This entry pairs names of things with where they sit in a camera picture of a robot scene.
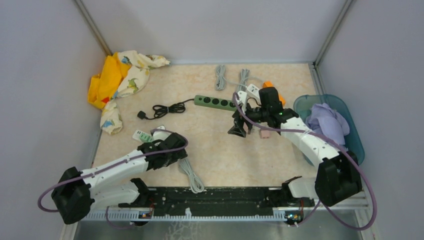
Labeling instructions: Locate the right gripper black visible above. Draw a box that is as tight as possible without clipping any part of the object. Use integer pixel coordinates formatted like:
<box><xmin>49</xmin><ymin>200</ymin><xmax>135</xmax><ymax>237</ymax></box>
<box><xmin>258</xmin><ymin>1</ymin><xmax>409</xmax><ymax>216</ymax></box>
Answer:
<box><xmin>228</xmin><ymin>100</ymin><xmax>269</xmax><ymax>138</ymax></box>

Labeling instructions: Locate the small white green-plug strip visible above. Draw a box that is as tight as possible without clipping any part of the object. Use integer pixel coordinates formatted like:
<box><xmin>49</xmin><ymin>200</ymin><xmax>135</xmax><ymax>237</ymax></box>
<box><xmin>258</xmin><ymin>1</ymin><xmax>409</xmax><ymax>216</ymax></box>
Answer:
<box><xmin>132</xmin><ymin>130</ymin><xmax>154</xmax><ymax>143</ymax></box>

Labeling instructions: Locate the white usb power strip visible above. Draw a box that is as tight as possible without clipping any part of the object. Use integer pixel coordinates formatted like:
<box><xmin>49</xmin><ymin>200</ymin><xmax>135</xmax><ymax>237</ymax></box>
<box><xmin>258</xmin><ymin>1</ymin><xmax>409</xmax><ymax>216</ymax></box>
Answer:
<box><xmin>246</xmin><ymin>84</ymin><xmax>260</xmax><ymax>101</ymax></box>

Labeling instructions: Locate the orange power strip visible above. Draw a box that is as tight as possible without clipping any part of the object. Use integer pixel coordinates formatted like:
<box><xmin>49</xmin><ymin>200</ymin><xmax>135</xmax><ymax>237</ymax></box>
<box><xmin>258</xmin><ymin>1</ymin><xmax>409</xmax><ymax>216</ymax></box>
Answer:
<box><xmin>262</xmin><ymin>80</ymin><xmax>286</xmax><ymax>107</ymax></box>

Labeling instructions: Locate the green long power strip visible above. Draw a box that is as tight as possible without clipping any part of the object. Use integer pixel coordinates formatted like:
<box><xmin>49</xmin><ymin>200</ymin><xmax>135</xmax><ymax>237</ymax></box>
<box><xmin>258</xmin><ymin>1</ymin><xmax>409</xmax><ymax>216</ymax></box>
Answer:
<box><xmin>193</xmin><ymin>95</ymin><xmax>237</xmax><ymax>112</ymax></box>

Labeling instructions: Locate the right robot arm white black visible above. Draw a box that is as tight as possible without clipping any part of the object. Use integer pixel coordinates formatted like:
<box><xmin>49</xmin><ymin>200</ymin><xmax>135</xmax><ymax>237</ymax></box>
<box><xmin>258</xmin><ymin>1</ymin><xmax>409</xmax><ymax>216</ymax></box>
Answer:
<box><xmin>228</xmin><ymin>87</ymin><xmax>363</xmax><ymax>207</ymax></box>

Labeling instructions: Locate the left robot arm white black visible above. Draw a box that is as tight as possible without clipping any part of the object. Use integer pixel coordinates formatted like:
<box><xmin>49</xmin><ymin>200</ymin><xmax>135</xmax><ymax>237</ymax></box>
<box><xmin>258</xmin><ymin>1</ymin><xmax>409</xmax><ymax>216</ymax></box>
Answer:
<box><xmin>51</xmin><ymin>130</ymin><xmax>188</xmax><ymax>225</ymax></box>

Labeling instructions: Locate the black plug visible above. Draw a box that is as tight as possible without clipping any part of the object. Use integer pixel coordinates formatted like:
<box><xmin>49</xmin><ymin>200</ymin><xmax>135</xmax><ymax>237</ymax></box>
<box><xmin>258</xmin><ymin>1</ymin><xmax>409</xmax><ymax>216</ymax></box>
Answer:
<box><xmin>137</xmin><ymin>111</ymin><xmax>146</xmax><ymax>120</ymax></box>

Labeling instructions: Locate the teal plastic bin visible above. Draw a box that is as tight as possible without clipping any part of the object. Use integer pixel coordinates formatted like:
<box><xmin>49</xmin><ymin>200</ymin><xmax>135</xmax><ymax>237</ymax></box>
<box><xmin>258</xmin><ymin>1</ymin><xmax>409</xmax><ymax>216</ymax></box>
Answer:
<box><xmin>293</xmin><ymin>94</ymin><xmax>365</xmax><ymax>165</ymax></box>

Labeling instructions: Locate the purple cloth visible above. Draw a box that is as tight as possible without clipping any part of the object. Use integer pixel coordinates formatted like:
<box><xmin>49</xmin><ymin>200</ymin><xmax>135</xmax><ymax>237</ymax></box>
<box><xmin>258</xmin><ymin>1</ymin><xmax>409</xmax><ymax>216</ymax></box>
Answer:
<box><xmin>305</xmin><ymin>103</ymin><xmax>350</xmax><ymax>146</ymax></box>

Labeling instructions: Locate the yellow dinosaur cloth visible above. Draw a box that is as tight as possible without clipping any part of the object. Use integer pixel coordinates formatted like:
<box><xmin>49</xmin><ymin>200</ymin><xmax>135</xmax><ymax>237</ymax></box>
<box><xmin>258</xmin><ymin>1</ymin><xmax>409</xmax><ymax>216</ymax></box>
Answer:
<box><xmin>87</xmin><ymin>50</ymin><xmax>170</xmax><ymax>135</ymax></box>

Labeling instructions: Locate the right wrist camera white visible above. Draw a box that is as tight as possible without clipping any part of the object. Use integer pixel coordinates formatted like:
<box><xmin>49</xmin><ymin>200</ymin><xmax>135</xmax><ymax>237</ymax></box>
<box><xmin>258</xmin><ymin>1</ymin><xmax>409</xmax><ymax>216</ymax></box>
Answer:
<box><xmin>235</xmin><ymin>91</ymin><xmax>248</xmax><ymax>113</ymax></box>

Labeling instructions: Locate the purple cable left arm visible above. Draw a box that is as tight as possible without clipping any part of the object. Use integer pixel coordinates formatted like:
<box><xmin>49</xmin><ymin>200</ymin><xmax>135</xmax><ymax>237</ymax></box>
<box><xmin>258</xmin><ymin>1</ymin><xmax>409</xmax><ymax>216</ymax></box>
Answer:
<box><xmin>37</xmin><ymin>128</ymin><xmax>190</xmax><ymax>230</ymax></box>

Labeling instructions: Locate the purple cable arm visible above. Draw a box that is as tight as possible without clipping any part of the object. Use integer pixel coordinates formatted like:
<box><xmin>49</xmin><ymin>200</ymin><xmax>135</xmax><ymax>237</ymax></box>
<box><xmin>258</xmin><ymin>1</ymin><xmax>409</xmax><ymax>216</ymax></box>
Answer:
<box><xmin>37</xmin><ymin>128</ymin><xmax>190</xmax><ymax>230</ymax></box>
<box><xmin>231</xmin><ymin>92</ymin><xmax>379</xmax><ymax>232</ymax></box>

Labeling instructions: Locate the grey coiled cable small strip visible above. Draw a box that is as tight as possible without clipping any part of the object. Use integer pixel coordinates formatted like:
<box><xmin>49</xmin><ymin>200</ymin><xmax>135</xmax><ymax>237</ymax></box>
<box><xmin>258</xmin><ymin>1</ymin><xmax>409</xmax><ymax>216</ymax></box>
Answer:
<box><xmin>178</xmin><ymin>158</ymin><xmax>205</xmax><ymax>194</ymax></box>

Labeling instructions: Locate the black coiled cable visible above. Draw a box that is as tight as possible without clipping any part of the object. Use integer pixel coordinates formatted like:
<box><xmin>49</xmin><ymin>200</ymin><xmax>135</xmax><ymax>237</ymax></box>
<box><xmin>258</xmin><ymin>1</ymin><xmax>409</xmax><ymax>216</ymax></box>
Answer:
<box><xmin>145</xmin><ymin>97</ymin><xmax>196</xmax><ymax>121</ymax></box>

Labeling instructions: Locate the grey cable of white strip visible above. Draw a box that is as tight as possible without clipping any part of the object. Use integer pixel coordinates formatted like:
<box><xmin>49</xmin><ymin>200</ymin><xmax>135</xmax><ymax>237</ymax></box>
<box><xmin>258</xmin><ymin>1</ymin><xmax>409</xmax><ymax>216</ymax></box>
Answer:
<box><xmin>214</xmin><ymin>64</ymin><xmax>249</xmax><ymax>92</ymax></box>

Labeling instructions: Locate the grey cable of orange strip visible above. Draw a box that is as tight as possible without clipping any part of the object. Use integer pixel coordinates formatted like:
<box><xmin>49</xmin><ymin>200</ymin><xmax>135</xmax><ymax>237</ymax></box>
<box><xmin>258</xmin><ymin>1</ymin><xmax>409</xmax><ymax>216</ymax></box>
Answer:
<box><xmin>236</xmin><ymin>68</ymin><xmax>266</xmax><ymax>94</ymax></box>

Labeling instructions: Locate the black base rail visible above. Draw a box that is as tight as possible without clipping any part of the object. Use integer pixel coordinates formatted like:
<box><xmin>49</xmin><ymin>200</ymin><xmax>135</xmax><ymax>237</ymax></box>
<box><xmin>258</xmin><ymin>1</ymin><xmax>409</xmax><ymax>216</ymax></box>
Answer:
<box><xmin>118</xmin><ymin>187</ymin><xmax>315</xmax><ymax>217</ymax></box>

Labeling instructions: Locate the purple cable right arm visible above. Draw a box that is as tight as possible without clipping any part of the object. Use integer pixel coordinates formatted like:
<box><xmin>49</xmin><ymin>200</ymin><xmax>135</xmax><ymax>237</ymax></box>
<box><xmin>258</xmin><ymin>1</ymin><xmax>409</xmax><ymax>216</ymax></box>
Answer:
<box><xmin>231</xmin><ymin>92</ymin><xmax>379</xmax><ymax>232</ymax></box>

